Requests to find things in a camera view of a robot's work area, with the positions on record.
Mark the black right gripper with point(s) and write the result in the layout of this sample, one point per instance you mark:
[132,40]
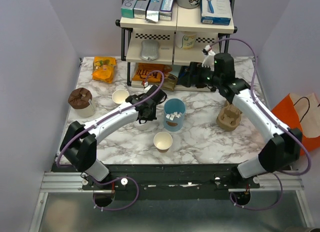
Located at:
[196,68]

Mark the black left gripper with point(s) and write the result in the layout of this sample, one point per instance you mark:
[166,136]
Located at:
[152,117]

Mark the kraft paper cup stack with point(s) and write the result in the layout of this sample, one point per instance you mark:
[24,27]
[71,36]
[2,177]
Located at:
[119,96]

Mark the single kraft paper cup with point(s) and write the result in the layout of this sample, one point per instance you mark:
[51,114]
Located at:
[163,141]

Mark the brown pulp cup carrier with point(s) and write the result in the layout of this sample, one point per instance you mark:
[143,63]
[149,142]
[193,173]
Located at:
[229,117]

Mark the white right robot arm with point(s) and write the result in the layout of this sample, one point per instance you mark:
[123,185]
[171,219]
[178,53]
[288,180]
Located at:
[282,143]

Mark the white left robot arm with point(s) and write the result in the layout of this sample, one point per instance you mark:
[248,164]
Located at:
[79,145]

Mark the blue doritos bag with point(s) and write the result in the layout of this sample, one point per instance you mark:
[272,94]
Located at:
[183,71]

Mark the blue cylindrical sugar container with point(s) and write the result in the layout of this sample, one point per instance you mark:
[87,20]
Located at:
[174,114]

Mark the brown cookie snack bag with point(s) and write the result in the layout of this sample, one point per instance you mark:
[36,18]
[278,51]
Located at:
[171,73]

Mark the white yellow printed cup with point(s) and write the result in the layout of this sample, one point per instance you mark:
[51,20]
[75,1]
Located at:
[185,40]

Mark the orange kettle chips bag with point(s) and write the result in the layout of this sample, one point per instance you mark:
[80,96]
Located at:
[143,69]

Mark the cream black shelf rack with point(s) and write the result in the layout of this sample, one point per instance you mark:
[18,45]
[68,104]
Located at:
[135,31]

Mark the silver grey sponge pouch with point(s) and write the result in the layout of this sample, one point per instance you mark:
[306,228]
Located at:
[149,50]

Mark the orange yellow snack bag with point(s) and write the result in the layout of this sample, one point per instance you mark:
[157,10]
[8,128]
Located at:
[104,69]

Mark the brown topped white container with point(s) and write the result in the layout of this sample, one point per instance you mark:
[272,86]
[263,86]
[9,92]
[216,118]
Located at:
[82,101]

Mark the blue razor package box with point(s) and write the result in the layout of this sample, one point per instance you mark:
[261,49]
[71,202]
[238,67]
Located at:
[215,12]

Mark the purple white toothpaste box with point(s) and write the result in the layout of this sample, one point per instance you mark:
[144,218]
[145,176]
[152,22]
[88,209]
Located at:
[166,10]

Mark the silver blue toothpaste box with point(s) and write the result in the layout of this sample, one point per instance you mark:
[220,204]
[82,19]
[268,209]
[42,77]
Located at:
[153,11]

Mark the teal toothpaste box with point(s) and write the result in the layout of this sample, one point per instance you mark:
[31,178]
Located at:
[127,9]

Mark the orange paper bag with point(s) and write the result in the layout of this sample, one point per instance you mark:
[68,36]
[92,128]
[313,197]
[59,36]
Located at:
[302,112]

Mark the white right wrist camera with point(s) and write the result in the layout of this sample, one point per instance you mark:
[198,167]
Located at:
[208,56]

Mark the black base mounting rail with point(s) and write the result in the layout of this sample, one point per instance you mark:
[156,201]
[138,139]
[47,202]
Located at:
[178,182]

